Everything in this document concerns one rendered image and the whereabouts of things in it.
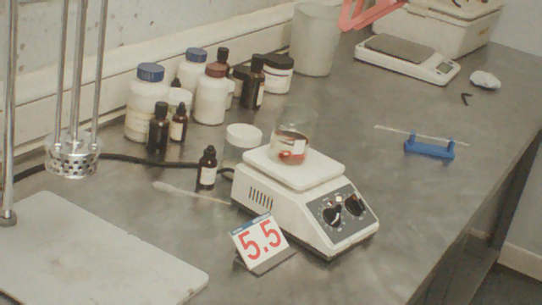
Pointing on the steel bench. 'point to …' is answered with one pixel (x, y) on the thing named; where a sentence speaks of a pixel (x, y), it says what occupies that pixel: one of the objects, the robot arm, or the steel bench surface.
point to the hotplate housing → (292, 208)
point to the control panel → (349, 224)
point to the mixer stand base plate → (85, 260)
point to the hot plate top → (318, 163)
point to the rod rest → (429, 148)
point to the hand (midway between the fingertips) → (351, 24)
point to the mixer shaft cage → (73, 154)
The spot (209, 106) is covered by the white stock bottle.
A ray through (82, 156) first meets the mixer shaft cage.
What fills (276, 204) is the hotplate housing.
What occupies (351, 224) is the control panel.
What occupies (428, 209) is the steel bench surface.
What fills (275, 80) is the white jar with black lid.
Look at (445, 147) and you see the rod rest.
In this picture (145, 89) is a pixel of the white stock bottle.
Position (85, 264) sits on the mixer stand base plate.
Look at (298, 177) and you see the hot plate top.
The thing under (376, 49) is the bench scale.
